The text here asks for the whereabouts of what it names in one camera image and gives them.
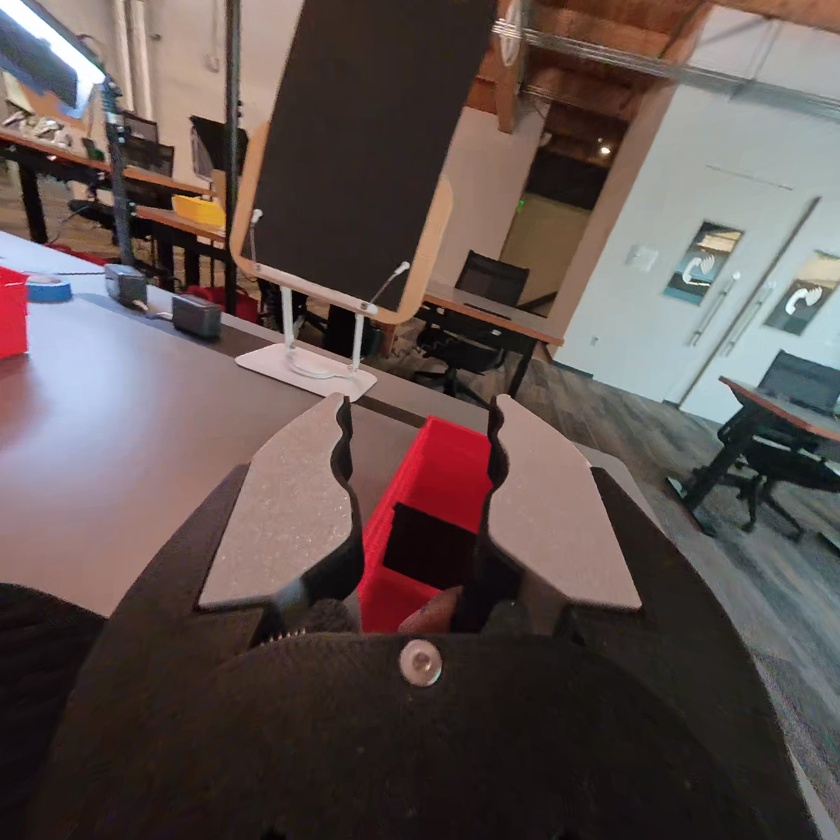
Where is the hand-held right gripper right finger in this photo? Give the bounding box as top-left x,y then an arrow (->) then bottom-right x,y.
479,392 -> 644,614

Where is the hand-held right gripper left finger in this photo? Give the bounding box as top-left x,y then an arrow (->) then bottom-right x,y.
197,392 -> 366,614

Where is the red plastic bin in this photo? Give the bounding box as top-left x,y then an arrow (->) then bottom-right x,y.
358,415 -> 494,635
0,266 -> 30,361

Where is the person's right hand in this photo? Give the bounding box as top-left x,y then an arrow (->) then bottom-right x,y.
398,585 -> 465,635

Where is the black rectangular block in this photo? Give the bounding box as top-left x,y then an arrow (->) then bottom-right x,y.
382,503 -> 478,589

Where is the white metal stand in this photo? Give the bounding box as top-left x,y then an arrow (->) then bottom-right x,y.
235,209 -> 412,403

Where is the grey power adapter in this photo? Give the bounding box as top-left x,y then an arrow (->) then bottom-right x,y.
171,293 -> 223,342
104,263 -> 148,309

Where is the wooden office desk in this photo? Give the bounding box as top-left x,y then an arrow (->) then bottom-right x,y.
669,375 -> 840,534
420,281 -> 565,398

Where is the black office chair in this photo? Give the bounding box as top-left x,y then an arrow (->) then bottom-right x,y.
718,350 -> 840,540
413,249 -> 546,395

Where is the yellow plastic bin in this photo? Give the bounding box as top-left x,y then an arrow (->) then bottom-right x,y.
171,193 -> 228,228

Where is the blue tape roll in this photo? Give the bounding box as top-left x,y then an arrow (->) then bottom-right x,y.
25,273 -> 73,305

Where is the black board with wooden rim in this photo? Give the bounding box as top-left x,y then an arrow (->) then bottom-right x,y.
230,0 -> 501,324

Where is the black vertical pole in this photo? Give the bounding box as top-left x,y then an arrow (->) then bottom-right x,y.
223,0 -> 242,316

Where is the bright light panel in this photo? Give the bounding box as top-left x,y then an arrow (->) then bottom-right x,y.
0,0 -> 107,112

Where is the metal door handle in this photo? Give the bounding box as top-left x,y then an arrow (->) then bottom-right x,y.
689,272 -> 742,347
722,281 -> 777,358

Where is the phone icon wall poster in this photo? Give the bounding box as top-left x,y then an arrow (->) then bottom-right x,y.
663,222 -> 744,306
764,249 -> 840,337

